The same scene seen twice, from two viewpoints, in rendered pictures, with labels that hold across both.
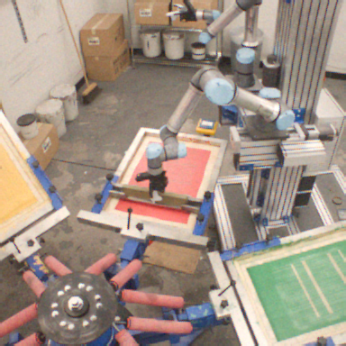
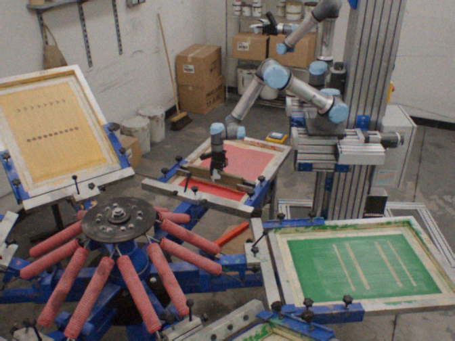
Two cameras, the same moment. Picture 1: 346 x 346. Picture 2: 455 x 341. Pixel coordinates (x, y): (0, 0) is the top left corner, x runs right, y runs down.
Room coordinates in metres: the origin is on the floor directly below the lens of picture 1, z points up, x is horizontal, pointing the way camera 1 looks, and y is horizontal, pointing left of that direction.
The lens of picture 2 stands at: (-0.66, -0.24, 2.35)
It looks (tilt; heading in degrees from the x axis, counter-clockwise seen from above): 32 degrees down; 7
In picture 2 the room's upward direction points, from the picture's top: straight up
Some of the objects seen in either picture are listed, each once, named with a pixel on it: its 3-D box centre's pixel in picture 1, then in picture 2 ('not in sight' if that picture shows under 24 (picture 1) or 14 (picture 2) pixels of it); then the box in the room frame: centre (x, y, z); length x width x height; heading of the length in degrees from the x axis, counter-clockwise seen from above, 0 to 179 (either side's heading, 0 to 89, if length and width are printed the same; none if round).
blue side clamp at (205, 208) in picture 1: (204, 215); (255, 196); (1.29, -0.15, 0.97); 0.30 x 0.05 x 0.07; 162
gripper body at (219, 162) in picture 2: (158, 179); (218, 158); (1.40, 0.08, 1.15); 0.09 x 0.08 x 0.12; 72
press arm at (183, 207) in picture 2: (132, 248); (185, 209); (1.07, 0.21, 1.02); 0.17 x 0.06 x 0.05; 162
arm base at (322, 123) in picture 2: (267, 118); (326, 118); (1.68, -0.54, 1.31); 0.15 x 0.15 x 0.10
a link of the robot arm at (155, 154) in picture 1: (154, 155); (217, 133); (1.40, 0.08, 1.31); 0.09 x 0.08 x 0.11; 103
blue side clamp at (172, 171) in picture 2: (106, 195); (172, 174); (1.47, 0.38, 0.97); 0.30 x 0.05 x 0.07; 162
